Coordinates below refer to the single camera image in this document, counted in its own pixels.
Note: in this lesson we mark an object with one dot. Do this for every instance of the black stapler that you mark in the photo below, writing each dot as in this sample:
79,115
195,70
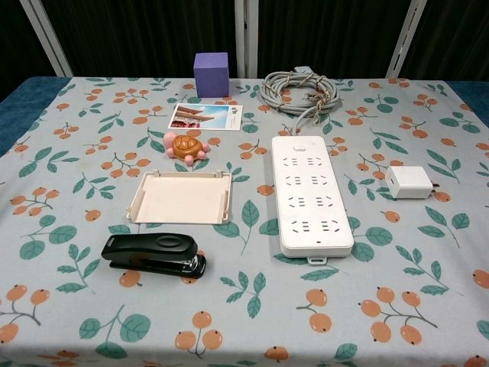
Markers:
153,246

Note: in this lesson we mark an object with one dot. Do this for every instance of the beige plastic tray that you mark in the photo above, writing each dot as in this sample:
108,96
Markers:
179,199

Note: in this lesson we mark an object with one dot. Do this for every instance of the white wall charger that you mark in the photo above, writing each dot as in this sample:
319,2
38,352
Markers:
410,182

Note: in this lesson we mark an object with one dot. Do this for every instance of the purple foam cube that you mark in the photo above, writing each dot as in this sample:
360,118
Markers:
211,74

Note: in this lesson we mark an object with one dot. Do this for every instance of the pink orange turtle toy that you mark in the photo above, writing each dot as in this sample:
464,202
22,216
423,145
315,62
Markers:
186,145

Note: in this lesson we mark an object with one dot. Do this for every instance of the temple photo postcard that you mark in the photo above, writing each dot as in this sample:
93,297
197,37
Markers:
202,116

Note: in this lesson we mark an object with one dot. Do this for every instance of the white power strip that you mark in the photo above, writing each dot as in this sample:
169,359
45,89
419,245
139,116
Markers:
311,206

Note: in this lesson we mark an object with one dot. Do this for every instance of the black pleated curtain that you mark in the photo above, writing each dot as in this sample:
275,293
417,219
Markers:
133,30

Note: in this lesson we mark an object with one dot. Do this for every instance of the white metal frame post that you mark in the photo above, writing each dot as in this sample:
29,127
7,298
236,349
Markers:
244,38
407,38
49,38

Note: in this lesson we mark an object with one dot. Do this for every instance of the floral leaf print tablecloth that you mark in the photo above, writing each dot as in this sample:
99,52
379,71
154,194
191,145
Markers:
57,229

